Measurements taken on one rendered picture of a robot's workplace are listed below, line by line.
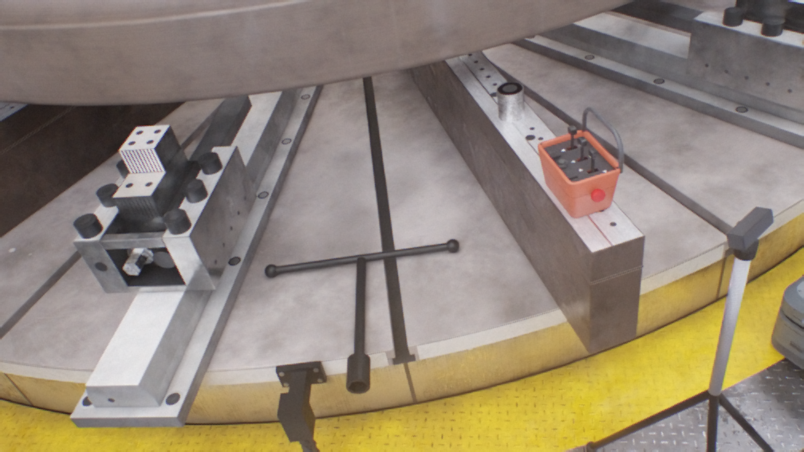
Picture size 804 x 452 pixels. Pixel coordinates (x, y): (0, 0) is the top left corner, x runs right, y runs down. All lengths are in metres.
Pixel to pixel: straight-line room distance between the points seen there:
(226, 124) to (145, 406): 1.06
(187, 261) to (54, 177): 1.20
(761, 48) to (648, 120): 0.47
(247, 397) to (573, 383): 1.01
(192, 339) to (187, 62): 0.81
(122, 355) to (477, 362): 1.01
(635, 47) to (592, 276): 1.49
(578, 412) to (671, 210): 0.72
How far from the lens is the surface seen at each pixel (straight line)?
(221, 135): 2.55
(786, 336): 2.32
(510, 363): 2.18
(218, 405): 2.31
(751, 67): 2.63
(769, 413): 2.28
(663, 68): 2.94
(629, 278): 1.77
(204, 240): 2.06
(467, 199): 2.42
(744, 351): 2.40
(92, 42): 2.28
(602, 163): 1.73
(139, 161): 2.15
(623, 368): 2.29
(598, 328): 1.86
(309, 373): 2.03
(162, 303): 2.16
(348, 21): 2.04
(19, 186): 3.08
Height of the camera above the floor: 1.82
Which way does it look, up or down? 40 degrees down
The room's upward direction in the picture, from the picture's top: 11 degrees counter-clockwise
